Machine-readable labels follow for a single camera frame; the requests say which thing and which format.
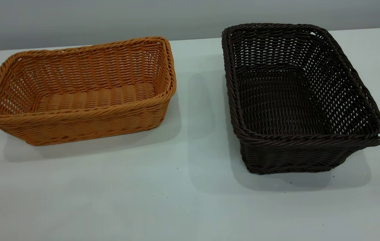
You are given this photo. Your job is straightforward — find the light brown wicker basket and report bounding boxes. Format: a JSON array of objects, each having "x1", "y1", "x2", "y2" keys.
[{"x1": 0, "y1": 36, "x2": 177, "y2": 146}]

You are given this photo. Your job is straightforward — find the dark brown wicker basket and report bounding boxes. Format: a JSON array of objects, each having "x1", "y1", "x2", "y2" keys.
[{"x1": 221, "y1": 23, "x2": 380, "y2": 175}]

